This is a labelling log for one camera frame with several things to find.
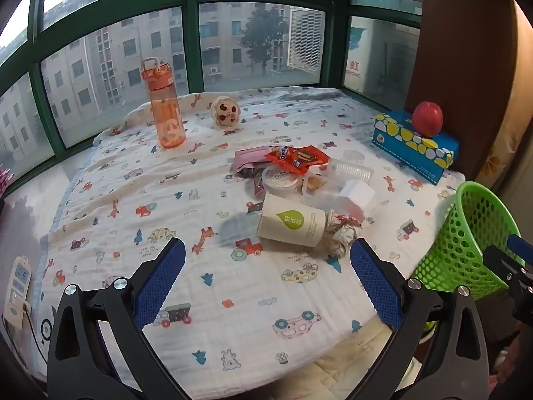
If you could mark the green window frame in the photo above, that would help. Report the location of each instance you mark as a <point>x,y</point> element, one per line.
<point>189,50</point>

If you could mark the white paper cup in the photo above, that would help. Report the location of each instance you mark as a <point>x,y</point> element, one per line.
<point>287,221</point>

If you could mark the ribbed clear plastic cup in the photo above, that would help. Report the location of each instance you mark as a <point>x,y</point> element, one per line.
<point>352,171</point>

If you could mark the printed cartoon blanket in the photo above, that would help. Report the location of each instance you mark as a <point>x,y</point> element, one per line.
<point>125,200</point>

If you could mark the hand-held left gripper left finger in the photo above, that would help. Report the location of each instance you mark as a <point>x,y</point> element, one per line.
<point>160,283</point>

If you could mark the orange water bottle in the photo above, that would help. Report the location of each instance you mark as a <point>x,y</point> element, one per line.
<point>166,116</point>

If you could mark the pink snack wrapper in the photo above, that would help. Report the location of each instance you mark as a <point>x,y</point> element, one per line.
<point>250,158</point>

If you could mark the small white box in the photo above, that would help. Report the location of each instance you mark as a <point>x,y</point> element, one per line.
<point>358,193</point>

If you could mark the green plastic mesh basket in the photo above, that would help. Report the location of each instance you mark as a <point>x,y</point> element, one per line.
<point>458,237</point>

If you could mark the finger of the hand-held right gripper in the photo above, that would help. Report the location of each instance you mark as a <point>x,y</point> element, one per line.
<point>501,264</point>
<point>520,246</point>

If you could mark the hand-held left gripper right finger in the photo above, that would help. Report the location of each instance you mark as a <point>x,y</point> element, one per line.
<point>374,283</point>

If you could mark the outdoor air conditioner unit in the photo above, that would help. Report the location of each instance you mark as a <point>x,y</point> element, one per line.
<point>306,39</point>

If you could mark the plush strawberry cake toy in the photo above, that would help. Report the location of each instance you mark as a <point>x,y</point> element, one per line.
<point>225,111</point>

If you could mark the white round plastic lid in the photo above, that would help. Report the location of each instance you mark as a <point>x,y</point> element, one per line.
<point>281,179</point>

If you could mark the white power strip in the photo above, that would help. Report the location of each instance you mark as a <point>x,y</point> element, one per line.
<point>17,291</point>

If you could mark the red apple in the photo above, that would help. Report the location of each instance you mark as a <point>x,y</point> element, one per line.
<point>428,118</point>

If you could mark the blue tissue box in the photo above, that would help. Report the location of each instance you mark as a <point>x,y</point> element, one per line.
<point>416,154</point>

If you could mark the crumpled paper wrapper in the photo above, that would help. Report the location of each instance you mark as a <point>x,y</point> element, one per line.
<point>341,237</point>

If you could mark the red snack wrapper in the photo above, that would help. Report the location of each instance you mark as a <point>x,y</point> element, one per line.
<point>291,158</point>

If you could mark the smooth clear plastic cup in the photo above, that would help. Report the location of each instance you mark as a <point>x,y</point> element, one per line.
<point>354,156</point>

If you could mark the orange peel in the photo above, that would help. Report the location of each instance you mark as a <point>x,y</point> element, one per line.
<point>315,182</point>

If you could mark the brown wooden cabinet panel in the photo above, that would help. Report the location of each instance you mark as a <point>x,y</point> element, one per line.
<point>458,50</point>

